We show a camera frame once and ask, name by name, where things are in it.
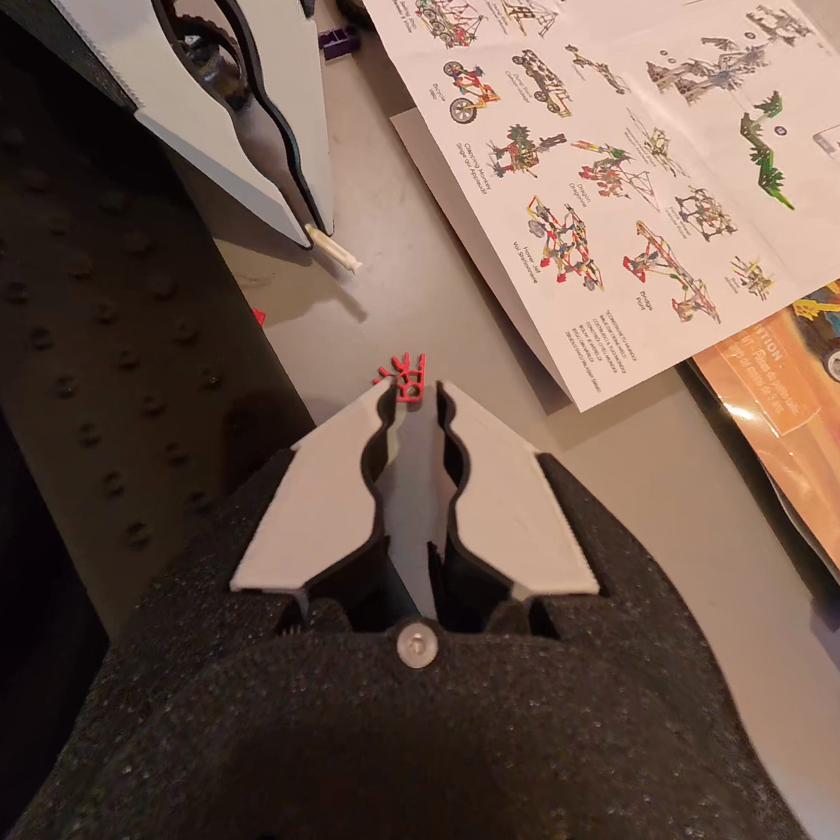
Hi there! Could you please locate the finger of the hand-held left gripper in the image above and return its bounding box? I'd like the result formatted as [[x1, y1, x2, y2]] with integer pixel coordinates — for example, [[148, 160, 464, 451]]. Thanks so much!
[[226, 0, 338, 236], [56, 0, 316, 250]]

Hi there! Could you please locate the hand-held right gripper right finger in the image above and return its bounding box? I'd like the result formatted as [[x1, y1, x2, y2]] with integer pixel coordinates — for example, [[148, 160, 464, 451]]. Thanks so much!
[[436, 379, 601, 601]]

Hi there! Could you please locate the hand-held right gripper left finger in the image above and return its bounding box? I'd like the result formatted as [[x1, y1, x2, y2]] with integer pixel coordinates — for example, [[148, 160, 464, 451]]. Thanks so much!
[[230, 378, 401, 596]]

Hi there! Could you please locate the red toy connector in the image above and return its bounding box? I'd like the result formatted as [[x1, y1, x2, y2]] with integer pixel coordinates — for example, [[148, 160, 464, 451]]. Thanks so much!
[[373, 353, 427, 404]]

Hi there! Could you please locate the white toy rod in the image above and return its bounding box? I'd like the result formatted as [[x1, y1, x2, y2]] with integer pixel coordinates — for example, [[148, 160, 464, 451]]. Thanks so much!
[[305, 223, 364, 275]]

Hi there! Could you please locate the purple toy connector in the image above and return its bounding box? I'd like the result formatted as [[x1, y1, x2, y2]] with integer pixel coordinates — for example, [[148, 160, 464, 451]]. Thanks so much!
[[318, 26, 361, 63]]

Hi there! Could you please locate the black dimpled office chair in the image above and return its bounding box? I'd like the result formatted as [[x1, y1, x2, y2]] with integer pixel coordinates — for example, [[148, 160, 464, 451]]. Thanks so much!
[[0, 10, 317, 657]]

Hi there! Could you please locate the orange printed toy packaging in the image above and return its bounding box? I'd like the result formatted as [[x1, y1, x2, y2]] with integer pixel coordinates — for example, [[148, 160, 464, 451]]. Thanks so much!
[[679, 279, 840, 585]]

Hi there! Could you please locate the white printed instruction leaflet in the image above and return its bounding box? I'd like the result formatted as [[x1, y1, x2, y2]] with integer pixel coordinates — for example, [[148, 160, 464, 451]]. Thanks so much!
[[361, 0, 840, 414]]

